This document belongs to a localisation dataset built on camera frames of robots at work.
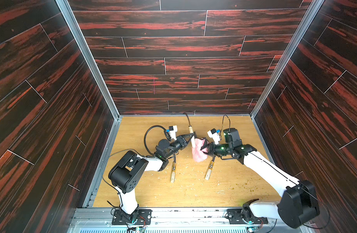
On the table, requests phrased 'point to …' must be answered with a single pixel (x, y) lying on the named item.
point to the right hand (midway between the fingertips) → (201, 149)
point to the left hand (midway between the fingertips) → (194, 137)
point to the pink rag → (198, 155)
